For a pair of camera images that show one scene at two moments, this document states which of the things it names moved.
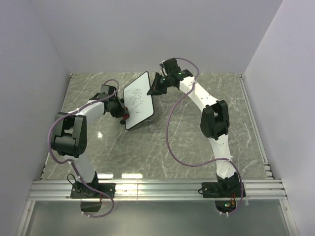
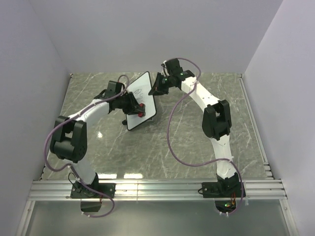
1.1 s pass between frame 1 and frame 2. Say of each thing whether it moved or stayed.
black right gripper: stayed
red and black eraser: moved
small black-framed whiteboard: stayed
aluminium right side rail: stayed
